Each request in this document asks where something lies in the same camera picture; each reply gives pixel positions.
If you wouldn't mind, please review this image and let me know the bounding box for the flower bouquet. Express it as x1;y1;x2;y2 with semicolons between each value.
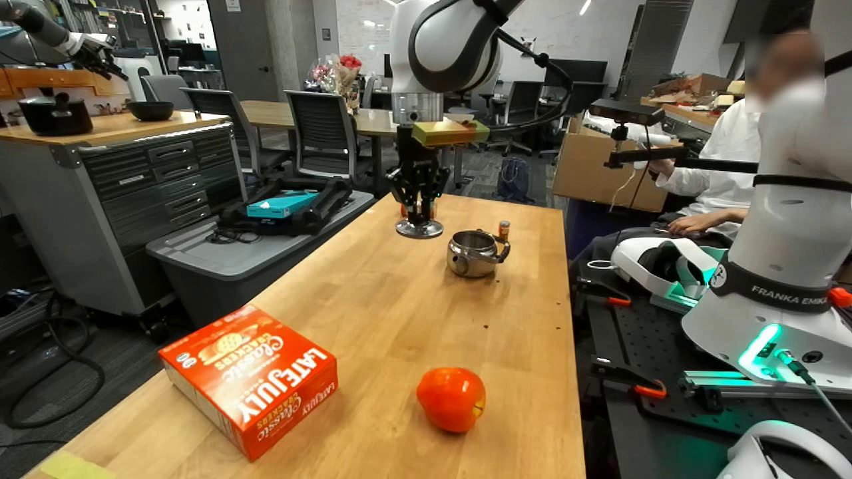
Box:
309;50;369;97

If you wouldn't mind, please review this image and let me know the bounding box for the grey office chair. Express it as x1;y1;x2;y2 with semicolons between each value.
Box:
282;87;365;186
185;86;264;182

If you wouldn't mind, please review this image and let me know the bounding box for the black pot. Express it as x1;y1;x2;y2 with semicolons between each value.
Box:
17;86;96;139

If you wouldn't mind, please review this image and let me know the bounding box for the wooden background desk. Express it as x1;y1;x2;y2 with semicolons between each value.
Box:
237;97;402;147

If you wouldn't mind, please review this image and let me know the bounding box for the black floor cable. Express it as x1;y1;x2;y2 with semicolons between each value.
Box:
0;290;113;433

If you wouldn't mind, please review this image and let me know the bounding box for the steel kettle lid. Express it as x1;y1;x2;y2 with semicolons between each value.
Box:
395;215;447;242

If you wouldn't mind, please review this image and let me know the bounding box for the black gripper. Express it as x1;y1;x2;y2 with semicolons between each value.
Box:
390;122;454;224

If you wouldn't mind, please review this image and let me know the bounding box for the white curved headset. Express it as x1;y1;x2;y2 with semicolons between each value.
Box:
717;417;852;479

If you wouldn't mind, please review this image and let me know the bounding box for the orange handled black clamp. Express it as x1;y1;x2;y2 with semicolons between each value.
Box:
576;275;639;315
592;357;671;408

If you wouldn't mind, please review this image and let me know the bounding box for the yellow green pad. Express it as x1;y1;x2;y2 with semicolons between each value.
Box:
32;449;121;479

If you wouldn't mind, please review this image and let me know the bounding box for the steel kettle with black handle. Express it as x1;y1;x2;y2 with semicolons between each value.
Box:
445;227;516;282

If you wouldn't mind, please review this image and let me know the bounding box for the black bowl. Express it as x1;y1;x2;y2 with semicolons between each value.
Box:
125;99;178;125

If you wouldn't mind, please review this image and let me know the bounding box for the grey plastic tote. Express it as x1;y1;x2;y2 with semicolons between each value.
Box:
144;188;378;324

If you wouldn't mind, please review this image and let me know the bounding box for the cardboard box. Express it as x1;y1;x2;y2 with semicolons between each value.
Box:
551;125;674;218

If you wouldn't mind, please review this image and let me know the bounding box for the black optical breadboard table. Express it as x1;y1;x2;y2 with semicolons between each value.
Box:
572;255;852;479

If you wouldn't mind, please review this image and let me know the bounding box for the grey drawer cabinet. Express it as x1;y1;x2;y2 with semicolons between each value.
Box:
0;110;248;320

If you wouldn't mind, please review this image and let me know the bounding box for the orange tomato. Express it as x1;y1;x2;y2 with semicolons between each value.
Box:
415;365;490;437

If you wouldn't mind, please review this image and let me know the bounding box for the aluminium rail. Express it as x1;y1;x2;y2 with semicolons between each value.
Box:
679;365;852;404

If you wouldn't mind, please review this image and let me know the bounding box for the teal case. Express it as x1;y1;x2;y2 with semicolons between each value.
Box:
246;188;322;224

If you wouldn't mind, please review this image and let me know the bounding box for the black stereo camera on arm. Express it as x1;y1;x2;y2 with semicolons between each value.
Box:
604;99;763;176

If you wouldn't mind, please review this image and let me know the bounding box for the orange cracker box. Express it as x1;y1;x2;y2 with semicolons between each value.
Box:
157;307;341;463

